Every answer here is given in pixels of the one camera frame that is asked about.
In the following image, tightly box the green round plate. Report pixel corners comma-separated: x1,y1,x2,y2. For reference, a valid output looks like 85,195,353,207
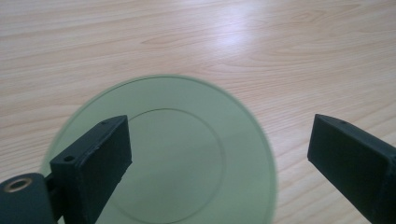
39,74,278,224

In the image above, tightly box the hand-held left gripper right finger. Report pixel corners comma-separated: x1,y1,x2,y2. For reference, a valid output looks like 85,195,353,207
306,113,396,224

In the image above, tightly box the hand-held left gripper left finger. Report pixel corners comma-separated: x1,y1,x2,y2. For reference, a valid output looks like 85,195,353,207
49,114,134,224

